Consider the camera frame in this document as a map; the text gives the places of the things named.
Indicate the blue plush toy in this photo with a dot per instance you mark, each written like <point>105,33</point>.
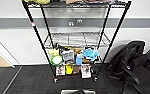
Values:
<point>90,54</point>

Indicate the small wall socket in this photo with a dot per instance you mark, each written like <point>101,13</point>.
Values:
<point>79,21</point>
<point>71,23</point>

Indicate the long grey wall band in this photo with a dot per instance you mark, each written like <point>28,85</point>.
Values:
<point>11,22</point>

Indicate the yellow bottle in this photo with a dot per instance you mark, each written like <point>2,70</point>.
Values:
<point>69,70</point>

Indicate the brown plush toy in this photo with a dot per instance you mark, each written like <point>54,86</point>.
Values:
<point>77,51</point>

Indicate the light blue cup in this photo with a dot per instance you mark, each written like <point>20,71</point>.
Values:
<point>79,60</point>

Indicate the grey printed book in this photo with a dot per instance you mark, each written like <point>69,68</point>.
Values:
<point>68,56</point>

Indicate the black office chair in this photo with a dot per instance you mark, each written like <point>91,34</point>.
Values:
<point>132,63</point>

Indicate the brown jar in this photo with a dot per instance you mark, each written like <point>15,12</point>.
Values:
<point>76,69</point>

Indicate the red and white snack box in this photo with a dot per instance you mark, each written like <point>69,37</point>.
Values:
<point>60,70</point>

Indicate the green bowl with white filling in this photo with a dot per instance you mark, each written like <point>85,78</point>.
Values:
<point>56,60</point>

